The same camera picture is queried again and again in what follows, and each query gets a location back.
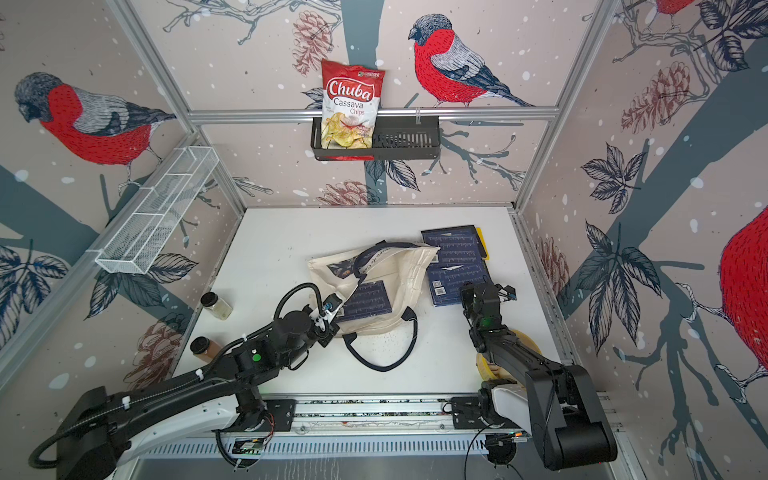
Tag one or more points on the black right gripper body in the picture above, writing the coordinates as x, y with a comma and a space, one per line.
468, 299

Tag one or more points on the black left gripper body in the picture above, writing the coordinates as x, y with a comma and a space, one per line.
314, 333

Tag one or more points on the navy Chinese poetry book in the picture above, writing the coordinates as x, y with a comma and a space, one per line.
446, 280

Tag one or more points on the navy Chinese classics book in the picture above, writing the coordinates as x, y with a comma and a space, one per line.
456, 245

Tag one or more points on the cream canvas tote bag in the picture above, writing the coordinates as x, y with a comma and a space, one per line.
400, 265

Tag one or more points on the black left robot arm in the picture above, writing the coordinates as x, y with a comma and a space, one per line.
104, 430

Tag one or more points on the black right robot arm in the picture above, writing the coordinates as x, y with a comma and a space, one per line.
556, 404

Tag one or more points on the red Chuba cassava chips bag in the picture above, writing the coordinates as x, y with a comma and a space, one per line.
351, 100

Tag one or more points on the clear spice jar black lid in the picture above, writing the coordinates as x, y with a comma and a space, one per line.
216, 305

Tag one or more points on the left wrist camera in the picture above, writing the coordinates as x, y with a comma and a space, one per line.
331, 306

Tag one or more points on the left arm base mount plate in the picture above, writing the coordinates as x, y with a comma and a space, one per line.
269, 416

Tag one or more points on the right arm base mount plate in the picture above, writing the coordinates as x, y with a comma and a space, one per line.
472, 413

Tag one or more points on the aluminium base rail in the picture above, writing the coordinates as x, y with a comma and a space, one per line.
322, 415

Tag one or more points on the black wall basket shelf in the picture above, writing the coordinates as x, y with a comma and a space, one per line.
394, 138

